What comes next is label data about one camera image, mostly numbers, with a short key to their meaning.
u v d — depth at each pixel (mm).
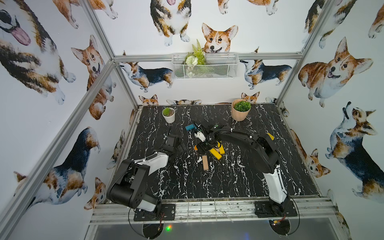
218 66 923
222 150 951
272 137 1033
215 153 941
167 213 735
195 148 882
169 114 1060
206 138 759
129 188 438
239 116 1064
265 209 737
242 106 1048
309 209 762
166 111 1046
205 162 899
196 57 818
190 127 1038
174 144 735
